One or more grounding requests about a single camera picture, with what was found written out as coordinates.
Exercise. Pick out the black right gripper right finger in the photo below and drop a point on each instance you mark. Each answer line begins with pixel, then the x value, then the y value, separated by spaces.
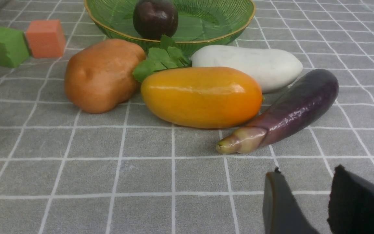
pixel 351 204

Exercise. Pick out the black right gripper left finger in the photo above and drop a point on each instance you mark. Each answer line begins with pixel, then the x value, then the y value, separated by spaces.
pixel 281 212

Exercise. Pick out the orange yellow toy mango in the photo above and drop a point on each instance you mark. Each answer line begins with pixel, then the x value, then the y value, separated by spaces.
pixel 206 98

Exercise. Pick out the dark purple toy plum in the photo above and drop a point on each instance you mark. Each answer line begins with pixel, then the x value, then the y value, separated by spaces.
pixel 154 18

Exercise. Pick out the purple toy eggplant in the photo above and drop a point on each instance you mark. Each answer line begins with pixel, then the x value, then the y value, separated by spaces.
pixel 303 103

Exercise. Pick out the white toy radish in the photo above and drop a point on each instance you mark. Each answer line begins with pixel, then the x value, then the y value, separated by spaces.
pixel 273 69

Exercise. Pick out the green glass leaf plate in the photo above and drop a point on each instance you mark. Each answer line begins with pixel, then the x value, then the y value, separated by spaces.
pixel 201 22

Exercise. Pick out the brown toy potato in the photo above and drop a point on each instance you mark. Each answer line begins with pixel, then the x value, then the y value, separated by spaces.
pixel 100 77

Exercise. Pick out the grey checkered tablecloth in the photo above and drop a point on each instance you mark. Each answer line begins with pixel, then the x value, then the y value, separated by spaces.
pixel 63 171

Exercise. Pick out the orange foam cube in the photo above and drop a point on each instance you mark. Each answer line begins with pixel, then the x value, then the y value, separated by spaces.
pixel 46 38

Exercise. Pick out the green foam cube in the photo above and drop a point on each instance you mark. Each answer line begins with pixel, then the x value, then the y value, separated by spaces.
pixel 13 47

